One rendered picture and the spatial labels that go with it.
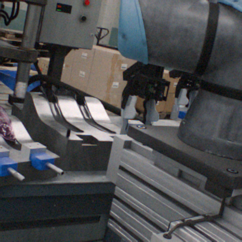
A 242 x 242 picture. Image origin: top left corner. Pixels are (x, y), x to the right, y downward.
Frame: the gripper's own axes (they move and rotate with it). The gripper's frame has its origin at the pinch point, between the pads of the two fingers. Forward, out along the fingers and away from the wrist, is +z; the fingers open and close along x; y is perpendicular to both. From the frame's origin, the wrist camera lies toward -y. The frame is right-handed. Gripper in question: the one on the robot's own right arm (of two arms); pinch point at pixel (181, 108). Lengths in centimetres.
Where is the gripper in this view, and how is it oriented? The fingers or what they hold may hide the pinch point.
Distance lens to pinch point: 151.2
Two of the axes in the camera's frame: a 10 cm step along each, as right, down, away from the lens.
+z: -2.0, 9.6, 2.1
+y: 6.3, 2.8, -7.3
